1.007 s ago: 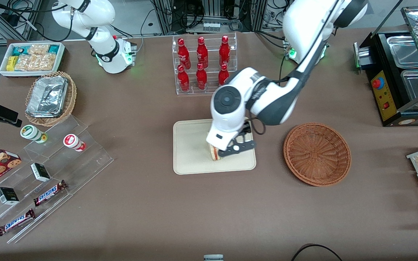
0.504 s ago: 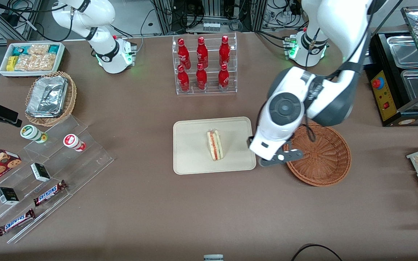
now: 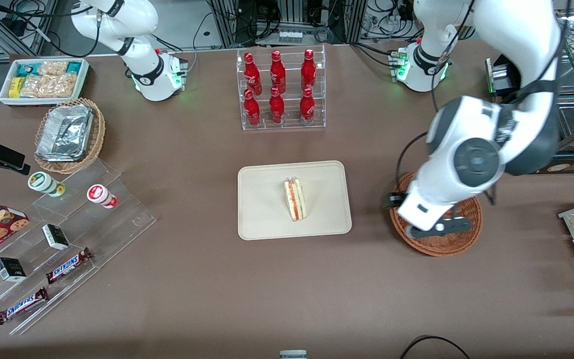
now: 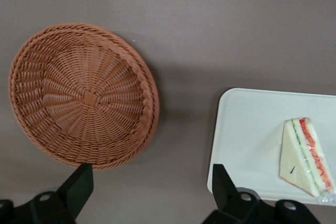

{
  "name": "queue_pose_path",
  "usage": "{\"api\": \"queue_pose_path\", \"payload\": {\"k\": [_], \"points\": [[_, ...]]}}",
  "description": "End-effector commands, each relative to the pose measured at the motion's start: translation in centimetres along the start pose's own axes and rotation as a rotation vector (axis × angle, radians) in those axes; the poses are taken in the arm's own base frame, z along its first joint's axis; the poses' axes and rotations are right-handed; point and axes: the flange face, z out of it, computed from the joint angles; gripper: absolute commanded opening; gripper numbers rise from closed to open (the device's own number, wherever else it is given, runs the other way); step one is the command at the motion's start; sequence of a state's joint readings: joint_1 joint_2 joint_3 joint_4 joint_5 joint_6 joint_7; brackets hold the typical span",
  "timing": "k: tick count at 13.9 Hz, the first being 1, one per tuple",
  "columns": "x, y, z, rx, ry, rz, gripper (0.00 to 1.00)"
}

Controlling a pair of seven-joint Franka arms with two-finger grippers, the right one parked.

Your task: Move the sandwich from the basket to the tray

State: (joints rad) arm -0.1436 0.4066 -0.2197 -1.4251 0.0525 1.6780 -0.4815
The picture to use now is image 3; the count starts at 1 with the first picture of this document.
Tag silver box with green light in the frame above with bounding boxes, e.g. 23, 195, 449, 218
485, 57, 514, 98

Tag black looped table cable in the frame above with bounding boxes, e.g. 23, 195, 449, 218
399, 335, 472, 359

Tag small clear cracker bag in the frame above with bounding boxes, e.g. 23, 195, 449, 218
38, 60, 69, 76

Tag clear acrylic stepped display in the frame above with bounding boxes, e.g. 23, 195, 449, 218
0, 159, 157, 336

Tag clear acrylic bottle rack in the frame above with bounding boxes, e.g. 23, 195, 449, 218
236, 44, 326, 131

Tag light oval wicker basket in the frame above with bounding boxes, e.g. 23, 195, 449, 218
34, 98, 106, 175

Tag white rectangular snack bin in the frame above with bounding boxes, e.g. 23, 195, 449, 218
0, 58, 90, 107

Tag metal equipment rack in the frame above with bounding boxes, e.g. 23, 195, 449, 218
207, 0, 367, 48

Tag large clear cracker bag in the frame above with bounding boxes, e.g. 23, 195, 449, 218
19, 73, 79, 99

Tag small black carton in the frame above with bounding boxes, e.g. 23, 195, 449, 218
42, 224, 70, 251
0, 257, 27, 283

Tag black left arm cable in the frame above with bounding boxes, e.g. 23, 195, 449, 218
395, 0, 572, 206

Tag brown round wicker basket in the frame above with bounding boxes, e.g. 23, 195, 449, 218
389, 172, 483, 257

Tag beige plastic tray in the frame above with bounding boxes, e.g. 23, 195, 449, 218
238, 160, 353, 241

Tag green lid white cup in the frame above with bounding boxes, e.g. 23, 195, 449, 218
27, 171, 66, 198

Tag stacked aluminium foil containers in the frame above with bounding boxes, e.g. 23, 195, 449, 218
35, 104, 94, 163

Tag red lid white cup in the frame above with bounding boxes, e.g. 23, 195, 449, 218
87, 184, 119, 209

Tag Snickers chocolate bar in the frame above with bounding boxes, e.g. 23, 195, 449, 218
0, 287, 49, 326
46, 247, 93, 285

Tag triangular sandwich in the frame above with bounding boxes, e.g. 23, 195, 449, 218
283, 177, 307, 222

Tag red cola bottle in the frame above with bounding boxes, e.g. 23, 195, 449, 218
270, 50, 287, 94
244, 52, 263, 96
243, 89, 261, 127
269, 87, 285, 124
299, 87, 315, 125
301, 48, 317, 92

